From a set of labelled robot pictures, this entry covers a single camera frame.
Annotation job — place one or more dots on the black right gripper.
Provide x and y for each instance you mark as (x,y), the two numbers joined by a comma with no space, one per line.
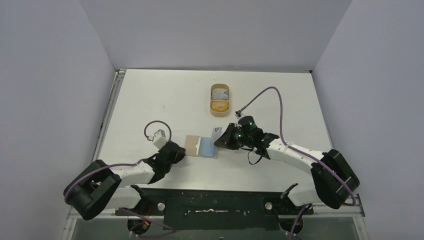
(230,139)

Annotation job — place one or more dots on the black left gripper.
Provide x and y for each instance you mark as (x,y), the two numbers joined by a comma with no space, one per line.
(180,154)

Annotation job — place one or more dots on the beige card holder wallet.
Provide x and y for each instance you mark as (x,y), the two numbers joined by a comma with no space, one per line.
(200,146)

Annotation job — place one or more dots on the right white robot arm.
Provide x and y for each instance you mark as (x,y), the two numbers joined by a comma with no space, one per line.
(334,181)

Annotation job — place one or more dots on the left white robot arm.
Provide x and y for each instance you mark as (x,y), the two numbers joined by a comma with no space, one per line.
(110,186)

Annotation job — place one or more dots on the yellow card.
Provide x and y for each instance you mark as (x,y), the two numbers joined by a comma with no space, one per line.
(220,105)

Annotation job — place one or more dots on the beige oval tray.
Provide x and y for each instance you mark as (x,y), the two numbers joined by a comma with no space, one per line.
(219,85)

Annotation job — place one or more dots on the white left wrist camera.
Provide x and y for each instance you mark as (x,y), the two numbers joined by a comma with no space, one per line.
(159,139)

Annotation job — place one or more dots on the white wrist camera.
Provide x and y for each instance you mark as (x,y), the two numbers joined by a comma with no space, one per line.
(239,115)
(159,139)

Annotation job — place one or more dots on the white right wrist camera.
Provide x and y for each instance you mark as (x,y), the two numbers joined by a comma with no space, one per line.
(239,115)

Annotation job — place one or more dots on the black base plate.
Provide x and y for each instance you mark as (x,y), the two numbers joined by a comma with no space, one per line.
(219,210)

